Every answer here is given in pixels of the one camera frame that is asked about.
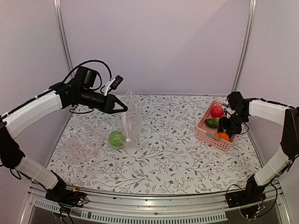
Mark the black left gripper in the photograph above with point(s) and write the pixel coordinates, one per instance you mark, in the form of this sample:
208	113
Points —
109	103

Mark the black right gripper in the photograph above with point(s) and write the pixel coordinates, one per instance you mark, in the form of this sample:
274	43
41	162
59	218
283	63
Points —
223	125

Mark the orange toy fruit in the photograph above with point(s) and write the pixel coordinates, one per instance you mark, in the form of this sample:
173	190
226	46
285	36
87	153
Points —
222	136

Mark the clear zip top bag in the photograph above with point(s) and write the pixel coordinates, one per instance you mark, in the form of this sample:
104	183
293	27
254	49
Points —
130	122

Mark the green yellow toy mango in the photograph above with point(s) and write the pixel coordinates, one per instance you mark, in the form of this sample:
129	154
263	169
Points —
212	123

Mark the red toy apple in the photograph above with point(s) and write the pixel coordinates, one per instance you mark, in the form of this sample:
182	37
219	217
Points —
217	112

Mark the green toy apple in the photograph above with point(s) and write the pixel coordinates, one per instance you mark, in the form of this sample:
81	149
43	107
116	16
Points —
116	139

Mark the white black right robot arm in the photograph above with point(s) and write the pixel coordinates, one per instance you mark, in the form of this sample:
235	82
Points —
278	142

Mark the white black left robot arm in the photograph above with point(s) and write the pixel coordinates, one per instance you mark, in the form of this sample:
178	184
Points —
91	86

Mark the pink perforated plastic basket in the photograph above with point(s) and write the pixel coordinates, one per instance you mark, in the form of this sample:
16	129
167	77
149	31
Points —
208	135

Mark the floral patterned table mat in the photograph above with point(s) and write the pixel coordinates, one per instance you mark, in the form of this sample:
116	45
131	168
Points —
169	158

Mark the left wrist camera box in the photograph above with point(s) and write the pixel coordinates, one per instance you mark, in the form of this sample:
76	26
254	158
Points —
116	82

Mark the aluminium front frame rail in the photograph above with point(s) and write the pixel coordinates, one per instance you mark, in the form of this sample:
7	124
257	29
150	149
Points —
105	207

